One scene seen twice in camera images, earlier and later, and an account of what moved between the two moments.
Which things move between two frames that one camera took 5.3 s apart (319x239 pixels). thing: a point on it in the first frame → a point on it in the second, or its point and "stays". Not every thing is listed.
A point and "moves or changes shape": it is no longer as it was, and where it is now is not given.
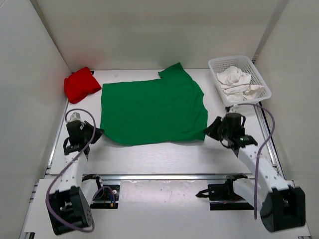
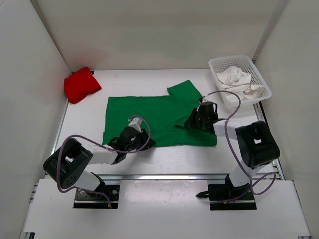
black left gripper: (98, 132) → (143, 136)
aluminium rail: (141, 177) stays
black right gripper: (211, 131) → (191, 122)
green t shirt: (169, 109) moves or changes shape
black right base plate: (223, 197) stays
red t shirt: (79, 84) stays
